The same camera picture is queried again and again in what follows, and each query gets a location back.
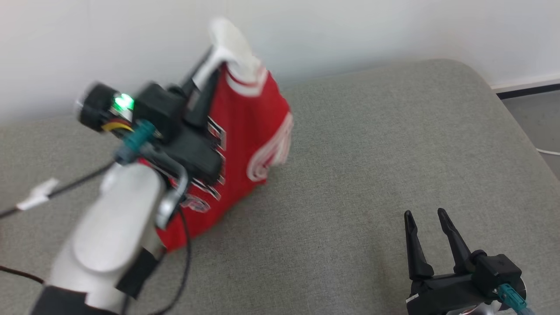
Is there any red Bulls basketball jersey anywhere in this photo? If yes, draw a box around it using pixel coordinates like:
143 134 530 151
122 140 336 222
149 17 294 252

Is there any teal camera connector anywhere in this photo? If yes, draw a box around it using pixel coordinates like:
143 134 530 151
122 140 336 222
498 283 536 315
115 120 157 166

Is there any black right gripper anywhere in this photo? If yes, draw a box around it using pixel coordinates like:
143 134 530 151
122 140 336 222
403 208 499 315

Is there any teal right camera connector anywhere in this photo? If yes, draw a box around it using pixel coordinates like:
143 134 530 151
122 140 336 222
498 283 536 315

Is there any white wall baseboard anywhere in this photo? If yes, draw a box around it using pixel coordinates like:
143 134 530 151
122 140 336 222
491 73 560 99

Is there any grey left camera cable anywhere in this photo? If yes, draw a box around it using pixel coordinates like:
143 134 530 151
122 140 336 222
140 144 189 230

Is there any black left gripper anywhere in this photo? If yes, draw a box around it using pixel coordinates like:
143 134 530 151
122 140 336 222
165 50 224 185

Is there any teal left camera connector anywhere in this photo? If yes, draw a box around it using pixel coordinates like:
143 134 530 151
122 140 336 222
115 120 157 166

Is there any thin black cable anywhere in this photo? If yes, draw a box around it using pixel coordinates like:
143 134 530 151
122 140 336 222
0 266 44 285
149 206 192 315

